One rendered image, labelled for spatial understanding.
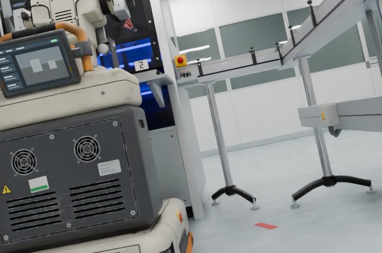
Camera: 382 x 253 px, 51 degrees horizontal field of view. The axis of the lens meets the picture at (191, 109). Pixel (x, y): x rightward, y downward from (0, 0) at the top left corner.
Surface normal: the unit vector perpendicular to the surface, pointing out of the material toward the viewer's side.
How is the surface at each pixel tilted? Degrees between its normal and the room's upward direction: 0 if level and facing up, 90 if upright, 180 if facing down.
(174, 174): 90
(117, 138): 90
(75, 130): 90
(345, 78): 90
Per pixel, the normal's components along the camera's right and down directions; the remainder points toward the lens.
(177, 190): -0.07, -0.03
